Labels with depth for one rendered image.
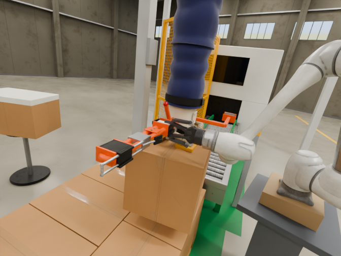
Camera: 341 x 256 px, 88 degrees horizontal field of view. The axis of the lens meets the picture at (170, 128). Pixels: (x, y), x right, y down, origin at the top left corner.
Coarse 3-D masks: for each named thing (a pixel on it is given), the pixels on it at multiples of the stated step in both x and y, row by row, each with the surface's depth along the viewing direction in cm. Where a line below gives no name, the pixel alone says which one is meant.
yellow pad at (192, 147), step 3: (177, 144) 97; (189, 144) 98; (192, 144) 98; (195, 144) 100; (177, 147) 96; (180, 147) 96; (183, 147) 95; (189, 147) 95; (192, 147) 95; (195, 147) 100; (186, 150) 95; (189, 150) 94; (192, 150) 94
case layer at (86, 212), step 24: (96, 168) 159; (120, 168) 164; (48, 192) 126; (72, 192) 128; (96, 192) 131; (120, 192) 135; (24, 216) 105; (48, 216) 107; (72, 216) 109; (96, 216) 112; (120, 216) 114; (0, 240) 91; (24, 240) 92; (48, 240) 94; (72, 240) 95; (96, 240) 97; (120, 240) 99; (144, 240) 101; (168, 240) 102
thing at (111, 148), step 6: (114, 138) 60; (108, 144) 56; (114, 144) 56; (120, 144) 57; (126, 144) 57; (96, 150) 54; (102, 150) 53; (108, 150) 52; (114, 150) 52; (120, 150) 53; (96, 156) 54; (102, 162) 54; (114, 162) 52
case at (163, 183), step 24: (168, 144) 100; (144, 168) 90; (168, 168) 86; (192, 168) 82; (144, 192) 94; (168, 192) 89; (192, 192) 85; (144, 216) 99; (168, 216) 93; (192, 216) 89
